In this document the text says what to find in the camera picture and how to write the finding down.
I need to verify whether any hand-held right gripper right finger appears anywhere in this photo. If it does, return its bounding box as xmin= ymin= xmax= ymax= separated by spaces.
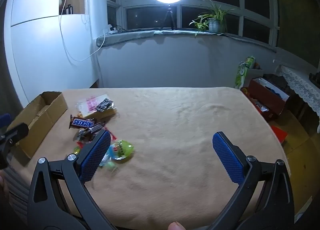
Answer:
xmin=205 ymin=131 xmax=295 ymax=230

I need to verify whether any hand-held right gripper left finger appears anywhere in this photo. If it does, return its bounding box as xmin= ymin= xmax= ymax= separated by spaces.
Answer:
xmin=27 ymin=130 xmax=118 ymax=230

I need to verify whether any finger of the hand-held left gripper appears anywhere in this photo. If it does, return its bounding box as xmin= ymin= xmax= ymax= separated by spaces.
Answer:
xmin=0 ymin=113 xmax=11 ymax=127
xmin=0 ymin=123 xmax=29 ymax=151

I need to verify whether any light blue clear packet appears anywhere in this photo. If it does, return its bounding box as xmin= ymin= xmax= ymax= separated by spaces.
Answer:
xmin=99 ymin=145 xmax=118 ymax=171

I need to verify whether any small dark chocolate bar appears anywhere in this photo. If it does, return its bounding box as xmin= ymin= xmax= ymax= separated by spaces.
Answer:
xmin=75 ymin=122 xmax=106 ymax=143

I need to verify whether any red-edged clear snack packet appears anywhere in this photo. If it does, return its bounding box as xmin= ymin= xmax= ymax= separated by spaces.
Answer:
xmin=103 ymin=126 xmax=118 ymax=141

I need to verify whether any green snack packet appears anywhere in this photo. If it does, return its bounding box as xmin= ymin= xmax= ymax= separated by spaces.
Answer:
xmin=110 ymin=140 xmax=135 ymax=164

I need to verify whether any large brown chocolate bar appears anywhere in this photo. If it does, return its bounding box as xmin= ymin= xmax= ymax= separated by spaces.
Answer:
xmin=69 ymin=115 xmax=97 ymax=131

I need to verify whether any brown cardboard box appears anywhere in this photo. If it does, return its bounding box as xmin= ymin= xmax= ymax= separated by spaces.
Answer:
xmin=6 ymin=91 xmax=68 ymax=159

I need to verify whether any clear pink-print bread packet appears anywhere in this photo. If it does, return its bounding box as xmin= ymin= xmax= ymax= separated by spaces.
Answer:
xmin=76 ymin=94 xmax=117 ymax=121

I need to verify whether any small black patterned packet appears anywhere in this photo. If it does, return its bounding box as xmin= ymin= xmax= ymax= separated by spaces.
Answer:
xmin=96 ymin=98 xmax=114 ymax=112

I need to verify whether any person's right hand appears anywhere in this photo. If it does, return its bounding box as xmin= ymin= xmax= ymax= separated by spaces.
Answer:
xmin=168 ymin=221 xmax=186 ymax=230

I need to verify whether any flat red packet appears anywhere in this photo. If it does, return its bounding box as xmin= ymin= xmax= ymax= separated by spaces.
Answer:
xmin=270 ymin=125 xmax=288 ymax=144

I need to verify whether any red storage box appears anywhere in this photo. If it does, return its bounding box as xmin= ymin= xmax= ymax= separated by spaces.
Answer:
xmin=247 ymin=77 xmax=290 ymax=121

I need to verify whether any white cabinet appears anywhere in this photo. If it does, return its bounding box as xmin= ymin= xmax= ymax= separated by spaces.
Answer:
xmin=4 ymin=0 xmax=100 ymax=107

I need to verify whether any green printed bag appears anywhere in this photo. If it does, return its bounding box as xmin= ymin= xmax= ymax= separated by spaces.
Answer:
xmin=234 ymin=56 xmax=256 ymax=89

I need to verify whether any white lace tablecloth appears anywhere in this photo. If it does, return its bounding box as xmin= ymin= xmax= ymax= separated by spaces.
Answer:
xmin=279 ymin=65 xmax=320 ymax=133

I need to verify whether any grey windowsill cloth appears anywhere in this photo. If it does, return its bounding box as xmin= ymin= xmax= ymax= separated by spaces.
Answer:
xmin=96 ymin=30 xmax=278 ymax=53

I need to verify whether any potted spider plant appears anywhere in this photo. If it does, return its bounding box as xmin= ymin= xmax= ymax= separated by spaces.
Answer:
xmin=189 ymin=0 xmax=235 ymax=37

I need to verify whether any black tripod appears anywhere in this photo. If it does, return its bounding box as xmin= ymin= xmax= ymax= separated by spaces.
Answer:
xmin=160 ymin=4 xmax=178 ymax=31

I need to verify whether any white cable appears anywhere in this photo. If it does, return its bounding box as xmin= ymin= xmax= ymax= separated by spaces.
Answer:
xmin=59 ymin=0 xmax=105 ymax=62

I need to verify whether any black power cable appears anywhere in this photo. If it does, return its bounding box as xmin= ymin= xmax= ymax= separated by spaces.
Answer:
xmin=116 ymin=27 xmax=160 ymax=33

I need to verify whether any bay window frame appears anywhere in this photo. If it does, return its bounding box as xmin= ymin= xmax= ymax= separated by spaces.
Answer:
xmin=106 ymin=0 xmax=278 ymax=46

